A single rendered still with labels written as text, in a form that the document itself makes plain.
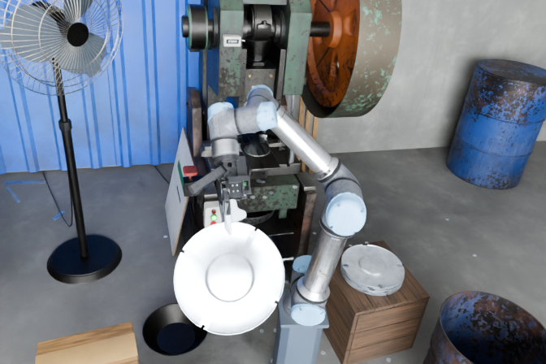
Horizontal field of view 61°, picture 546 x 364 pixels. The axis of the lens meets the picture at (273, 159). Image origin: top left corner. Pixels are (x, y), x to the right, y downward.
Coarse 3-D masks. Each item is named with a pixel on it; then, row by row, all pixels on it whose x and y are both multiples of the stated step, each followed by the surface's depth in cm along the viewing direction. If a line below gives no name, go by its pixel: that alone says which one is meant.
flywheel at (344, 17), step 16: (336, 0) 210; (352, 0) 195; (320, 16) 230; (336, 16) 207; (352, 16) 201; (336, 32) 207; (352, 32) 202; (320, 48) 232; (336, 48) 213; (352, 48) 198; (320, 64) 234; (336, 64) 222; (352, 64) 191; (320, 80) 234; (336, 80) 216; (320, 96) 227; (336, 96) 208
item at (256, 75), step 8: (248, 64) 210; (256, 64) 208; (264, 64) 210; (272, 64) 213; (248, 72) 205; (256, 72) 206; (264, 72) 207; (272, 72) 208; (248, 80) 207; (256, 80) 208; (264, 80) 209; (272, 80) 210; (248, 88) 208; (272, 88) 212
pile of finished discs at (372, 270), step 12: (348, 252) 220; (360, 252) 221; (372, 252) 222; (384, 252) 222; (348, 264) 213; (360, 264) 213; (372, 264) 213; (384, 264) 214; (396, 264) 216; (348, 276) 207; (360, 276) 206; (372, 276) 207; (384, 276) 208; (396, 276) 208; (360, 288) 204; (372, 288) 202; (384, 288) 201; (396, 288) 206
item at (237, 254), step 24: (192, 240) 121; (216, 240) 122; (240, 240) 123; (264, 240) 124; (192, 264) 120; (216, 264) 120; (240, 264) 121; (264, 264) 123; (192, 288) 119; (216, 288) 120; (240, 288) 121; (264, 288) 122; (192, 312) 118; (216, 312) 119; (240, 312) 120; (264, 312) 121
